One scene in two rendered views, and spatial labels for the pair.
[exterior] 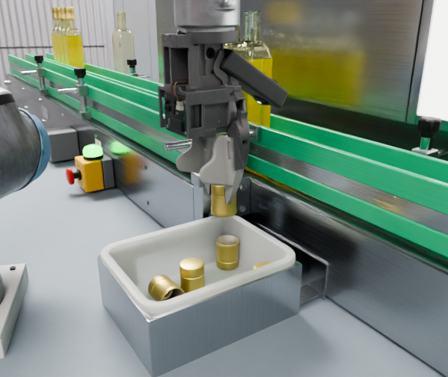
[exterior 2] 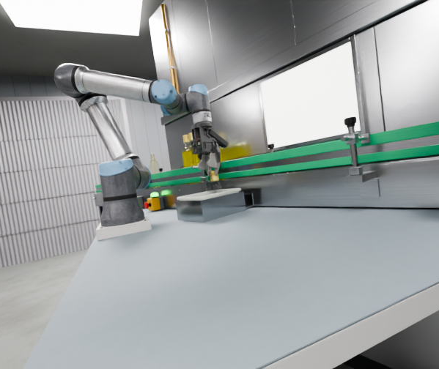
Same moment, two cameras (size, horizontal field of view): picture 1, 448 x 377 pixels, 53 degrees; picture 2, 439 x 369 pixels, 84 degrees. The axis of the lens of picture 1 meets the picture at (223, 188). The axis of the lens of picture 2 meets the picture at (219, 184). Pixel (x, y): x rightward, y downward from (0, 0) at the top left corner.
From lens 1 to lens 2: 0.52 m
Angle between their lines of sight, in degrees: 20
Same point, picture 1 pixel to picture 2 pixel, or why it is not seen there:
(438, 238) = (279, 168)
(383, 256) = (267, 179)
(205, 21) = (203, 119)
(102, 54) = not seen: hidden behind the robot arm
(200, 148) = (204, 161)
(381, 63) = (254, 137)
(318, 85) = (236, 151)
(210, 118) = (207, 146)
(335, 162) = (246, 161)
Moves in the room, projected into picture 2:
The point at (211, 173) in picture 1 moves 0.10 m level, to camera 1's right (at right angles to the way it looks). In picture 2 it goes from (210, 163) to (234, 159)
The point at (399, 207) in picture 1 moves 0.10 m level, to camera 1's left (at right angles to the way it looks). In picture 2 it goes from (267, 165) to (243, 168)
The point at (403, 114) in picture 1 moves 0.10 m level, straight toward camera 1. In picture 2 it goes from (264, 150) to (264, 148)
